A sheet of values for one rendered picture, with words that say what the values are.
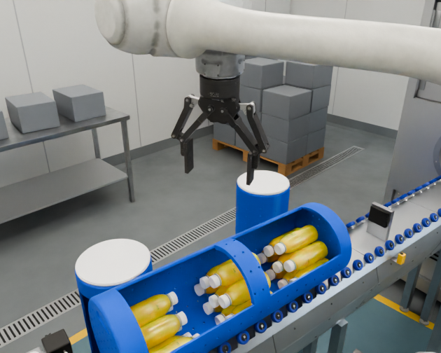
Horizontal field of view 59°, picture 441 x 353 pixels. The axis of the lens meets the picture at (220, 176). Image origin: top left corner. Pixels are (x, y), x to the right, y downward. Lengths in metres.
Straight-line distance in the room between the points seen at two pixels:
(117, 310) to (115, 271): 0.45
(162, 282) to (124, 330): 0.32
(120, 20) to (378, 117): 5.68
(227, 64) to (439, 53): 0.32
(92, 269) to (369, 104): 5.12
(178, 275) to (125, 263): 0.26
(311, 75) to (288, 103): 0.47
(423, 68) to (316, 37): 0.14
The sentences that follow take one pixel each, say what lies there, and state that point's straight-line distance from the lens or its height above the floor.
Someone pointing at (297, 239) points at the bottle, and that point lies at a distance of 1.43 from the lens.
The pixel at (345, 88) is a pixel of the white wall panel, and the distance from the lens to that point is 6.25.
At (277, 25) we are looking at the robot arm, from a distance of 0.51.
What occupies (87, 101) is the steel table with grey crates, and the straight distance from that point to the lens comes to 3.66.
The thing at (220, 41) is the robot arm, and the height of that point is 1.91.
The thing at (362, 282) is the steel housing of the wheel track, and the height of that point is 0.88.
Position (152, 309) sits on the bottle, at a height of 1.12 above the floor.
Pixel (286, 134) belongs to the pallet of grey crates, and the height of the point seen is 0.51.
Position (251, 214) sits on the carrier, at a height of 0.91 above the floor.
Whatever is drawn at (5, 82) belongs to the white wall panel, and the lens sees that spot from 4.19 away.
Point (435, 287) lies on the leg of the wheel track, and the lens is 2.81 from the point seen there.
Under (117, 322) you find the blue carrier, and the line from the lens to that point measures 1.07.
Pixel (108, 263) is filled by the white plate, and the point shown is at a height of 1.04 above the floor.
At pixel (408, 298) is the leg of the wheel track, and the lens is 2.96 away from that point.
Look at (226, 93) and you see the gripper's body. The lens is 0.72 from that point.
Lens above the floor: 1.98
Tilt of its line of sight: 26 degrees down
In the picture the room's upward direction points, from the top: straight up
